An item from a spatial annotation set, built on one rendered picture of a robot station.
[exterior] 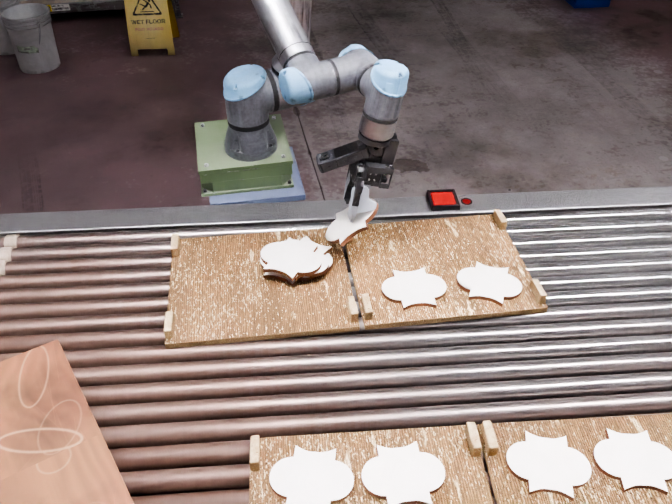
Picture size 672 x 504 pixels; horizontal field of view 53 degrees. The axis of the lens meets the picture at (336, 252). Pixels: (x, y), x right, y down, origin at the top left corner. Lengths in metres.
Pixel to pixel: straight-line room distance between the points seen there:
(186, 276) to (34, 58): 3.52
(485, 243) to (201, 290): 0.69
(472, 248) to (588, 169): 2.28
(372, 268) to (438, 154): 2.28
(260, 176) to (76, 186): 1.93
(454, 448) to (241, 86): 1.06
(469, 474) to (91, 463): 0.63
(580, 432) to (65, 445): 0.90
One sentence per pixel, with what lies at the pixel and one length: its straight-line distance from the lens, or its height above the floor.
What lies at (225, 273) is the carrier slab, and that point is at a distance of 1.60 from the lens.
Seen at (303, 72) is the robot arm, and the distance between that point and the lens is 1.42.
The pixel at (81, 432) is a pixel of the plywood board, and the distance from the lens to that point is 1.23.
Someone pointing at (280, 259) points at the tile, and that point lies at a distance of 1.55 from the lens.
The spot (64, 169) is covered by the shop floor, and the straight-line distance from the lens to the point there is 3.91.
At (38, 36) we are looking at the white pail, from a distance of 4.93.
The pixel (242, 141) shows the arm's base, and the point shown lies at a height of 1.02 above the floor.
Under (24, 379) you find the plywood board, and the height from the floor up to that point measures 1.04.
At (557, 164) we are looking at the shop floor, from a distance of 3.90.
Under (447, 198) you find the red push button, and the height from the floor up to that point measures 0.93.
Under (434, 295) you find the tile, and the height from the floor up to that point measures 0.95.
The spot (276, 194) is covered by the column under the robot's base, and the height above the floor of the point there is 0.87.
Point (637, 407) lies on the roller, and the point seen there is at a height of 0.91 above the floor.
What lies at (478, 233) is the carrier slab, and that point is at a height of 0.94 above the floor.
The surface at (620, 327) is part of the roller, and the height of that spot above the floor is 0.92.
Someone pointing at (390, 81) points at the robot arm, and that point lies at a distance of 1.38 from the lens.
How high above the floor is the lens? 1.99
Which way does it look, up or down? 40 degrees down
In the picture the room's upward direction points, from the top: 1 degrees clockwise
